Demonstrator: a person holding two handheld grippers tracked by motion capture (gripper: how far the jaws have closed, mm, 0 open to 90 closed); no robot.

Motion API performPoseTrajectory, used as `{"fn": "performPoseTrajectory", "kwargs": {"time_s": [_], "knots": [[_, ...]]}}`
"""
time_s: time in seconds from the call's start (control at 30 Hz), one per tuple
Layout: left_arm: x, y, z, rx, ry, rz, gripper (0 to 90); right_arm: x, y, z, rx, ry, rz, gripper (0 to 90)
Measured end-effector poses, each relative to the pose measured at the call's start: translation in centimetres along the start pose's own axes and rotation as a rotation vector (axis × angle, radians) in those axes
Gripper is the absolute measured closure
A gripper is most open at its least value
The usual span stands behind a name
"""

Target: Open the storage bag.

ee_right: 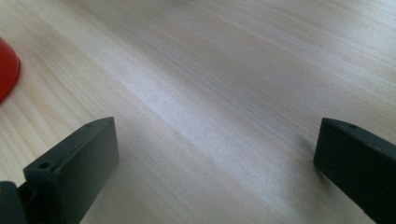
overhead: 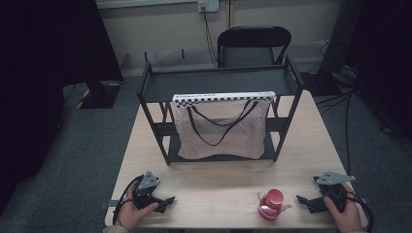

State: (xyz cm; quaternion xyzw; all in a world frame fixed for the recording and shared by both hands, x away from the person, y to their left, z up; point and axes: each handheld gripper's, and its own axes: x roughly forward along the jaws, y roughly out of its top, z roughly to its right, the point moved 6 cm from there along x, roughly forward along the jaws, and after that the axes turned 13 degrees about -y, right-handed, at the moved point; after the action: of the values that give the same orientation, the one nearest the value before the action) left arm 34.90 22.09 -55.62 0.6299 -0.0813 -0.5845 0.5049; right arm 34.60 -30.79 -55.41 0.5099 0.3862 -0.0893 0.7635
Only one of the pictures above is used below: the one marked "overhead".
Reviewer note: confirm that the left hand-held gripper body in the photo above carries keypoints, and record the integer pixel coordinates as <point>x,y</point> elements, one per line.
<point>144,194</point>

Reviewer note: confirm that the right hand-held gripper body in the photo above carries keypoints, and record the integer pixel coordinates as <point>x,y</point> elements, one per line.
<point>333,191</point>

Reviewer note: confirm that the beige mesh bag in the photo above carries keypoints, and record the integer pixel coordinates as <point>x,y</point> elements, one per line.
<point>223,142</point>

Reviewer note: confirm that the person's left hand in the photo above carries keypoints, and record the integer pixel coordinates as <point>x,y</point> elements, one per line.
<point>132,215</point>

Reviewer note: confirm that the person's right hand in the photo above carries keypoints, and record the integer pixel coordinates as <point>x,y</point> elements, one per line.
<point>346,218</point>

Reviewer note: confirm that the black stand base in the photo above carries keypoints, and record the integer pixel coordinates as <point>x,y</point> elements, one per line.
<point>100,95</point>

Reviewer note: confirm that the white checkered strip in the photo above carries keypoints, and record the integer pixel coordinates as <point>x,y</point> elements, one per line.
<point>223,96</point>

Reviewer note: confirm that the black metal shelf rack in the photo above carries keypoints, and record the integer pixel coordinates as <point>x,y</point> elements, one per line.
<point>213,79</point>

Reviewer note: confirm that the black curtain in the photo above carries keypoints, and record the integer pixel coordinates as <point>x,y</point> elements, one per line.
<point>385,64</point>
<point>42,81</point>

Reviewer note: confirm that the dark grey stand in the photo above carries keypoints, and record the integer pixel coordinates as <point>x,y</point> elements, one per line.
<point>336,42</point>

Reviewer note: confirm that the black folding chair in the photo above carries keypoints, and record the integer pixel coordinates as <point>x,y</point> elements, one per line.
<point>254,39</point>

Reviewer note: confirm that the white wall socket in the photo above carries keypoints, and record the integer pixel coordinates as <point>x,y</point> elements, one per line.
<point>208,5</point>

